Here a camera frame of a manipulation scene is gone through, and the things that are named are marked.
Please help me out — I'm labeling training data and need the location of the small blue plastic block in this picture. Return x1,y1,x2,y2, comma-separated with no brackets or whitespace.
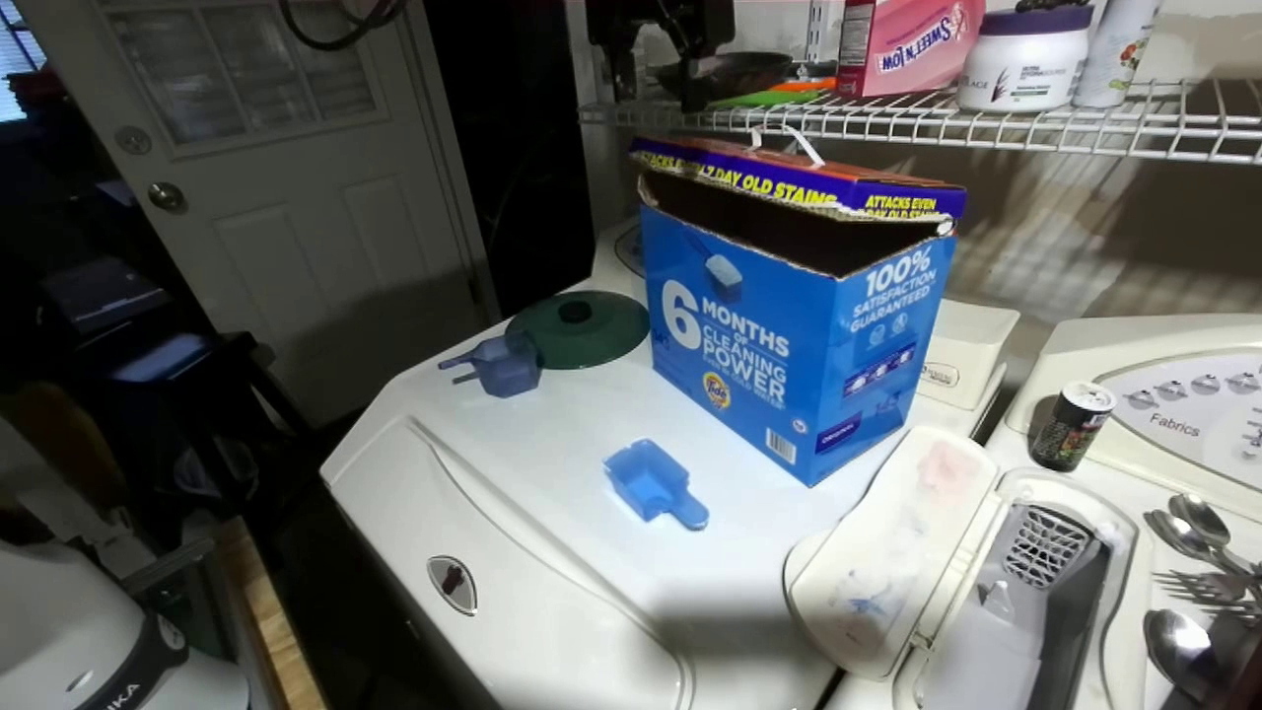
599,433,715,536

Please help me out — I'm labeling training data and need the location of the grey lint screen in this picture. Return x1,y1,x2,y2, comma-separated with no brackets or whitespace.
950,496,1115,710

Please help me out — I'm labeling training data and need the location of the blue measuring cup with handle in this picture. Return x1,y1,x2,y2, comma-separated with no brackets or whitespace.
435,331,544,402

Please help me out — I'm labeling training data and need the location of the blue cardboard detergent box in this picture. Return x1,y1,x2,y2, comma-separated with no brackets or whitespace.
627,129,971,488

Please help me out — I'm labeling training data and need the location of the white washing machine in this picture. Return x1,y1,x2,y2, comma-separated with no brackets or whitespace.
315,213,1020,710

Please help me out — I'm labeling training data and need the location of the wooden robot platform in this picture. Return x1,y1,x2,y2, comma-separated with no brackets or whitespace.
213,518,327,710

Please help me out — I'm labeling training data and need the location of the green round lid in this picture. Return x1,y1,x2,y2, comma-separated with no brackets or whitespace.
506,288,656,376

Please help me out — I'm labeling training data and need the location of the black frying pan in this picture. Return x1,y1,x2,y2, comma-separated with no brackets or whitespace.
651,49,802,112

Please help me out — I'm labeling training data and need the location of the white printed bottle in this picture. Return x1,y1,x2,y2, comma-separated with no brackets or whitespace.
1067,0,1163,113

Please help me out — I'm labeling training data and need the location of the white panelled door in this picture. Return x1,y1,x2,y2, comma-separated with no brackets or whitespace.
14,0,506,431

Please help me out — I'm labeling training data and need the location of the black shelf rack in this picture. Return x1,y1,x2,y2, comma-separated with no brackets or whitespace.
34,247,321,529

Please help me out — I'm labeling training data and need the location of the colourful flat packet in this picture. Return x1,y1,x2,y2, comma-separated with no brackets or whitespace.
715,76,843,112

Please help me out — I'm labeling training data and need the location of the white dryer machine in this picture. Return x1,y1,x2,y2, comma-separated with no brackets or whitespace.
783,309,1262,710

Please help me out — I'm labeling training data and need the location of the white wire shelf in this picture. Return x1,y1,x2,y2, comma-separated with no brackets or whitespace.
577,76,1262,171

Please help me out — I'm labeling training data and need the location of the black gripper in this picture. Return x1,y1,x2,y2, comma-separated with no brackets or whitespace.
631,0,737,62

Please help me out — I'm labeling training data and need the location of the metal spoon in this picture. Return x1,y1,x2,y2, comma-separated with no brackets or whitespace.
1141,504,1246,584
1163,488,1262,584
1141,604,1240,705

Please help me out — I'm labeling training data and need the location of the pink cardboard box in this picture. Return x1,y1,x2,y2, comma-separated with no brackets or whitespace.
835,0,991,101

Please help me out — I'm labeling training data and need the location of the white jar purple lid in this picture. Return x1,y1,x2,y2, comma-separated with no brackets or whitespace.
953,5,1095,120

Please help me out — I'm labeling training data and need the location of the dark drink can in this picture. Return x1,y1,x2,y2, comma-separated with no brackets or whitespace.
1027,380,1120,472

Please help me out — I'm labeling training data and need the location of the metal fork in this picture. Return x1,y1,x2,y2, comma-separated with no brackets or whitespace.
1151,565,1262,613

